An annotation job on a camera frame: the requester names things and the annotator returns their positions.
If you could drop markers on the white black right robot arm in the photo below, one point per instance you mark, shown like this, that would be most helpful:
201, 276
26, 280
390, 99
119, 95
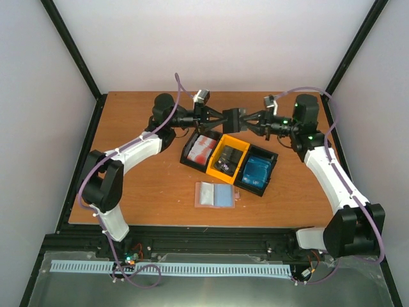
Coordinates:
356, 225

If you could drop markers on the right connector with wires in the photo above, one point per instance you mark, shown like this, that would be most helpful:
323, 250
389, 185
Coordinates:
314, 261

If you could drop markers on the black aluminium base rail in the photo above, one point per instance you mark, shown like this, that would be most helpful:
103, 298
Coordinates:
273, 244

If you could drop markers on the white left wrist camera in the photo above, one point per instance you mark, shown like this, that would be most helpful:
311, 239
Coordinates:
201, 97

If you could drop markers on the black frame post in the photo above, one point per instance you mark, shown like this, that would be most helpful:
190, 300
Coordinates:
60, 26
360, 37

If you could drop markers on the red white card stack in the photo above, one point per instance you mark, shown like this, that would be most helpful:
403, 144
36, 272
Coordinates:
201, 150

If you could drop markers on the yellow card bin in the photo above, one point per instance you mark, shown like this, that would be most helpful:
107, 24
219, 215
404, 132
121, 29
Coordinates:
227, 140

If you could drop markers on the light blue slotted cable duct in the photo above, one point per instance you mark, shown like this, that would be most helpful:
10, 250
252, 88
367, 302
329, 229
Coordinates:
179, 269

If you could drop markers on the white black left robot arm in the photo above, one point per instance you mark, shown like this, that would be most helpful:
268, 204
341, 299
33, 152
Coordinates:
100, 186

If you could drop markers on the black credit card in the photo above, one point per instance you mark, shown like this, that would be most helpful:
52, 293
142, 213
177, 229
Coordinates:
232, 120

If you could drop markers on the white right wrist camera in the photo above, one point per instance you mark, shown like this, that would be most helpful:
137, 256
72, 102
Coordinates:
271, 104

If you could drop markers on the black left frame post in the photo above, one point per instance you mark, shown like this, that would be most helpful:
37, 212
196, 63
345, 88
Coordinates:
60, 26

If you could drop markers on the metal base plate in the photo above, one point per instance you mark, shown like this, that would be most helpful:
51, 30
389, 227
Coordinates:
352, 283

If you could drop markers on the left electronics board with wires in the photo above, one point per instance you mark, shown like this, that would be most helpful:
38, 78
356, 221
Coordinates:
135, 255

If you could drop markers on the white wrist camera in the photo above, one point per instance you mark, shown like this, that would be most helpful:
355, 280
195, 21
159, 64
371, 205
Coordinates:
201, 97
271, 104

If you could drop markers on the black right frame post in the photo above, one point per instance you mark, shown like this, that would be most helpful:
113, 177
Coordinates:
360, 37

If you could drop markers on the black card stack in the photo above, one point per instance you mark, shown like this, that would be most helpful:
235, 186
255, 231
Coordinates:
228, 160

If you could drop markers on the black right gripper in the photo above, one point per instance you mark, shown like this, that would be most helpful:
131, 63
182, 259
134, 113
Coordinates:
264, 125

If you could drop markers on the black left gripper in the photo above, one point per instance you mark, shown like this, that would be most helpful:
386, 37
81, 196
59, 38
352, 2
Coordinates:
200, 116

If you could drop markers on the blue card stack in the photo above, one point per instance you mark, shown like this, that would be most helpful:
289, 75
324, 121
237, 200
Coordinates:
256, 171

